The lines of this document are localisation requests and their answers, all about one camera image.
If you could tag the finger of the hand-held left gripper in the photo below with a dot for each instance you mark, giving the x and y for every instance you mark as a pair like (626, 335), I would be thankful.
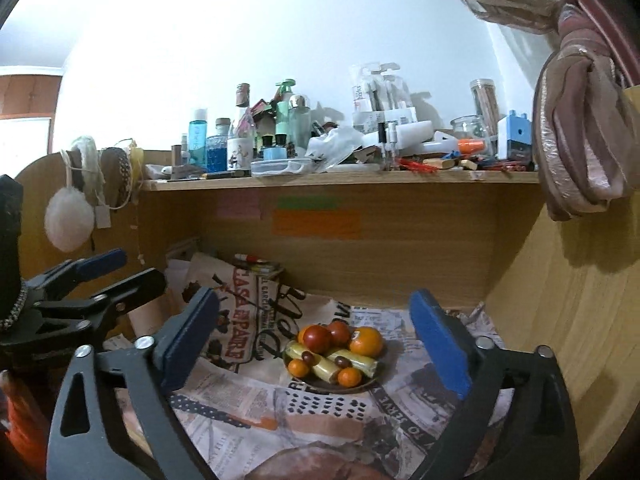
(102, 262)
(137, 285)

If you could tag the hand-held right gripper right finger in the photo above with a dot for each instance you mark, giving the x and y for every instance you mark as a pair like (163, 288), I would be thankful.
(440, 340)

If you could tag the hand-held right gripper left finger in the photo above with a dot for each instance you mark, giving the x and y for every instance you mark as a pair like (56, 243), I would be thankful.
(192, 335)

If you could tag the large orange with sticker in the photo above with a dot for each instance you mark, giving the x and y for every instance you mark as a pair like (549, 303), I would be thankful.
(366, 342)
(304, 334)

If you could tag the yellow green sugarcane piece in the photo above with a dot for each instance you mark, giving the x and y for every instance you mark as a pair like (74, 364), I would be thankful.
(361, 361)
(322, 367)

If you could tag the small orange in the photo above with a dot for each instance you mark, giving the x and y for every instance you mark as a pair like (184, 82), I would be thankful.
(350, 377)
(300, 368)

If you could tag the dark brown date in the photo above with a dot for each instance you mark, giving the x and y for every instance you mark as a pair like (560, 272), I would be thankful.
(308, 357)
(342, 360)

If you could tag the dark red tomato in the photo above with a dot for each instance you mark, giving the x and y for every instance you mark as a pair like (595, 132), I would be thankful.
(317, 338)

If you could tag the brown round plate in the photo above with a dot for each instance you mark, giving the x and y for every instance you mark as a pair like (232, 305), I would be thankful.
(320, 385)

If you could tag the brown cardboard piece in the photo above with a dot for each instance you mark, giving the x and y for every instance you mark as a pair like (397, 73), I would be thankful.
(150, 315)

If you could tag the white hanging tag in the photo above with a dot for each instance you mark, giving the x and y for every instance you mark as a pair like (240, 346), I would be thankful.
(102, 218)

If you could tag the white fluffy pompom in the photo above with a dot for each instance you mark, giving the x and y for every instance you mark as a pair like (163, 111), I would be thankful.
(69, 220)

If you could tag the printed newspaper cloth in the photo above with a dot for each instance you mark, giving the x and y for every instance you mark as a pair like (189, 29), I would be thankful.
(250, 320)

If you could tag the brown headband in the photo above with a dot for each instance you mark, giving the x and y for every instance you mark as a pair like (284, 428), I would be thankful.
(117, 175)

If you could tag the red orange cloth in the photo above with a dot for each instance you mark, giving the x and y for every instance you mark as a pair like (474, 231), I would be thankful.
(20, 425)

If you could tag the stack of books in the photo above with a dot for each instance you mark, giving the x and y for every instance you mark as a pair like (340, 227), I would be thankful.
(257, 265)

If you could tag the white fluffy headband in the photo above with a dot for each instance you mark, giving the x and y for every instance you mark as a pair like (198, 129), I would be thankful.
(90, 160)

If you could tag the pink sticky note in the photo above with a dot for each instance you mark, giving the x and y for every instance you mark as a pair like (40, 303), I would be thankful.
(239, 206)

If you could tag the small brown bottle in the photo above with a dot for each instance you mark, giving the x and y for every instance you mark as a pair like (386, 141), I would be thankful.
(176, 155)

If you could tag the black pen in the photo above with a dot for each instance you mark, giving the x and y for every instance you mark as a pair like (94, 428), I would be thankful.
(225, 174)

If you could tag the short blue liquid bottle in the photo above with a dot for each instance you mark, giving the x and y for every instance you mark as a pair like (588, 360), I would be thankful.
(218, 152)

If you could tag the tall blue liquid bottle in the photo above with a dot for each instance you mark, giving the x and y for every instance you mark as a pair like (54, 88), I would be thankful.
(198, 135)

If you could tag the white printed cup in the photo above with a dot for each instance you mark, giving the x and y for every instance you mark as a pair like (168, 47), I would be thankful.
(239, 152)

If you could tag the orange sticky note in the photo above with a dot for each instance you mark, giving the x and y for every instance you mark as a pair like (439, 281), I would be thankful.
(317, 224)

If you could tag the green sticky note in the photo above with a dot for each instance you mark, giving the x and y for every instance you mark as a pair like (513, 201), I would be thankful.
(307, 202)

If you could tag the pile of red clips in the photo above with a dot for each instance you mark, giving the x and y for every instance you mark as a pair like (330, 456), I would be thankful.
(417, 164)

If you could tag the wooden cabinet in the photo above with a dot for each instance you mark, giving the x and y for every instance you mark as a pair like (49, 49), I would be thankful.
(27, 95)

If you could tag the wooden shelf board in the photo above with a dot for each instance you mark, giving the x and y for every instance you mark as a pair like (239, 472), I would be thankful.
(350, 179)

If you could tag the clear plastic case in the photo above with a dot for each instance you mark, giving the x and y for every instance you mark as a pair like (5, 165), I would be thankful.
(280, 166)

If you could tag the blue round jar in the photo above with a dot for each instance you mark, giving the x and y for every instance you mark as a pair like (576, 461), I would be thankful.
(274, 153)

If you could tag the orange cap bottle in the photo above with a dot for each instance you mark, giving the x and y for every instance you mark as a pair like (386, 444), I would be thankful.
(471, 146)

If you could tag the clear glass corked bottle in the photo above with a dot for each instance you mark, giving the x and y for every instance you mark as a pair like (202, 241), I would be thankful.
(242, 105)

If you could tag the glass jar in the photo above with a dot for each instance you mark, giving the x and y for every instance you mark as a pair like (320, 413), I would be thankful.
(467, 127)

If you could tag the blue white box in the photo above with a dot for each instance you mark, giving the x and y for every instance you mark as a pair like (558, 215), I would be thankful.
(515, 137)

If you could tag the white plastic bag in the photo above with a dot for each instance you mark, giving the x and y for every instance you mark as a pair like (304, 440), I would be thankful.
(335, 142)

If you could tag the green spray bottle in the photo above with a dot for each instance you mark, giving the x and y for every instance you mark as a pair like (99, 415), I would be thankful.
(283, 107)

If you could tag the clear silver cap bottle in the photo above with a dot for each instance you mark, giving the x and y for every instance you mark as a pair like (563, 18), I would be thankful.
(300, 120)

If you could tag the clear tube of sticks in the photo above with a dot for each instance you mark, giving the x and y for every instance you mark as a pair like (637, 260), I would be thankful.
(484, 105)

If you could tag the white packaged brushes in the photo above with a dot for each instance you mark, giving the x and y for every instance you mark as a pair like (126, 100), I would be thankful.
(380, 92)

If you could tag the tied pink brown curtain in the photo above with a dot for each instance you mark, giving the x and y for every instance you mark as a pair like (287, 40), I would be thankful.
(575, 110)

